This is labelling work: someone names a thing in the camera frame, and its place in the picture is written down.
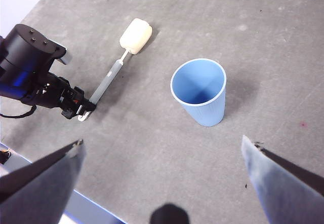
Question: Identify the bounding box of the blue ribbed plastic cup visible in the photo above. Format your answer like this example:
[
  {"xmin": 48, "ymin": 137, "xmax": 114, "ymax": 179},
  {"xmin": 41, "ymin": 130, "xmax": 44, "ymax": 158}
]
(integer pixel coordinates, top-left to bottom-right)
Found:
[{"xmin": 170, "ymin": 58, "xmax": 227, "ymax": 127}]

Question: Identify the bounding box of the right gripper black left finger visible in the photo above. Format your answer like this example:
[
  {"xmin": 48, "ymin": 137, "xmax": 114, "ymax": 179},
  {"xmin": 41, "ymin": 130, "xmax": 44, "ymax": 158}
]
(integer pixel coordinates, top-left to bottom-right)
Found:
[{"xmin": 0, "ymin": 139, "xmax": 87, "ymax": 224}]

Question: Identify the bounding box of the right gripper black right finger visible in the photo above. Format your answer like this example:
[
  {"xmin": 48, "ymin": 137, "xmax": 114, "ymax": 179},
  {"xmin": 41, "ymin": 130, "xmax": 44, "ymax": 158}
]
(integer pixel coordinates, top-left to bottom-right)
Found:
[{"xmin": 241, "ymin": 134, "xmax": 324, "ymax": 224}]

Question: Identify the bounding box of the grey handled sponge cup brush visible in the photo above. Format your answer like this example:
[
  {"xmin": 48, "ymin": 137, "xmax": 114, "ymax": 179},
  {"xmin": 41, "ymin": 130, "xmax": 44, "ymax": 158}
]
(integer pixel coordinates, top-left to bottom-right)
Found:
[{"xmin": 77, "ymin": 18, "xmax": 153, "ymax": 123}]

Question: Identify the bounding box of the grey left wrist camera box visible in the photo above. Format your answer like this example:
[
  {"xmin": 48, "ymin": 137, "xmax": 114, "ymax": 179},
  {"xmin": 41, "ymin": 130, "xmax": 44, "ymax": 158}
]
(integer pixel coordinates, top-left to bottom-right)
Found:
[{"xmin": 56, "ymin": 48, "xmax": 73, "ymax": 65}]

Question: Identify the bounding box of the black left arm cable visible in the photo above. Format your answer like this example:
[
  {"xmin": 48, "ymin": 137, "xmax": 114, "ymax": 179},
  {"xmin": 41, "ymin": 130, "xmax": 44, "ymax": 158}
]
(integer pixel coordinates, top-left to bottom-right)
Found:
[{"xmin": 0, "ymin": 104, "xmax": 37, "ymax": 119}]

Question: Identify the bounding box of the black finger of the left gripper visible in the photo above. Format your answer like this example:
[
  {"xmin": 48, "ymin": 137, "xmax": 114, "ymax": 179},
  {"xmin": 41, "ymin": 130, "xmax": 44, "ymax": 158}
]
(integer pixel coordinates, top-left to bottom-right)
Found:
[
  {"xmin": 73, "ymin": 88, "xmax": 97, "ymax": 110},
  {"xmin": 62, "ymin": 108, "xmax": 83, "ymax": 120}
]

